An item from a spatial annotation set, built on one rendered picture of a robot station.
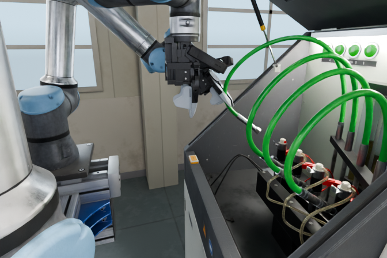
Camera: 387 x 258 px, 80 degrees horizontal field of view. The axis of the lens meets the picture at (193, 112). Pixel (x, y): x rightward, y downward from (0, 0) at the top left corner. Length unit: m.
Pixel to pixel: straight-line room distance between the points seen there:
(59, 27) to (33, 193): 0.71
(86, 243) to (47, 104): 0.56
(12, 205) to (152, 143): 2.05
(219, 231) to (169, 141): 1.69
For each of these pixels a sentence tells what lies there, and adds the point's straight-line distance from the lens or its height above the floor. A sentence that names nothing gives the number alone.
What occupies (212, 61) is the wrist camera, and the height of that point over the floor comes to 1.36.
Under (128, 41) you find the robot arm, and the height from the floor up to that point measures 1.40.
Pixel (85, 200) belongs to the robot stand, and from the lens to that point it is 0.87.
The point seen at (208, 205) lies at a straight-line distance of 0.72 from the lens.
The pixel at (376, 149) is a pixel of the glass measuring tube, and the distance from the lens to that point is 0.87.
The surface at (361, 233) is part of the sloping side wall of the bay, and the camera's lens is 0.50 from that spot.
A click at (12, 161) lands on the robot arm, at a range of 0.22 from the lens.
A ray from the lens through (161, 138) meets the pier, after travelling 2.24.
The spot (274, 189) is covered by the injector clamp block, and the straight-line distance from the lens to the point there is 0.77.
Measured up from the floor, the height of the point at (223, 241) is 0.95.
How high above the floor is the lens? 1.40
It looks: 17 degrees down
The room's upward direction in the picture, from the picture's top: straight up
